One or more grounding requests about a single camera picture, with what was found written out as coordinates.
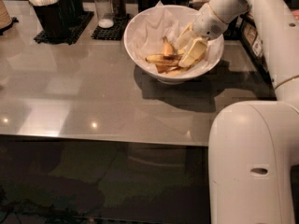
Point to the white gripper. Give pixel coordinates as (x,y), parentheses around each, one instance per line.
(207,24)

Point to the yellow banana peel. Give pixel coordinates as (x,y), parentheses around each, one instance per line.
(167,61)

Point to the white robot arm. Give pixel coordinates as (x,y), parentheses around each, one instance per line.
(254,144)

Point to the white ceramic bowl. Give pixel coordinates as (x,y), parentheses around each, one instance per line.
(146,62)

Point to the white paper liner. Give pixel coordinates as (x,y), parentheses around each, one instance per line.
(155,28)

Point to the black condiment rack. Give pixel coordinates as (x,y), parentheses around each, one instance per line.
(251,41)

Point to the black mesh mat right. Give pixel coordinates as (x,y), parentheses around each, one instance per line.
(113,33)

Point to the glass pepper shaker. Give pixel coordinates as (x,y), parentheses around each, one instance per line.
(119,9)

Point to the glass salt shaker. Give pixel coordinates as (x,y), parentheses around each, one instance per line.
(104,13)

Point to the black cup behind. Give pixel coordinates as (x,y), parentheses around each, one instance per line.
(72,10)

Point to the black cup with white spoons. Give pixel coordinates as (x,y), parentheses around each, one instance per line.
(50,16)

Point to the stack of paper cups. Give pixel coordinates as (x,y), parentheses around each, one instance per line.
(5,19)

